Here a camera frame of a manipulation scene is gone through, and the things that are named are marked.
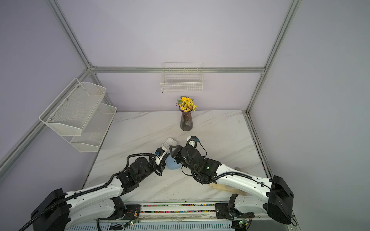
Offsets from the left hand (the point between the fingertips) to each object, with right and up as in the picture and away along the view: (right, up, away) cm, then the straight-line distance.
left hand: (167, 154), depth 79 cm
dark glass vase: (+10, +20, +22) cm, 31 cm away
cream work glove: (+34, -20, +2) cm, 40 cm away
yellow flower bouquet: (+10, +30, +11) cm, 34 cm away
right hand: (+3, +3, -6) cm, 7 cm away
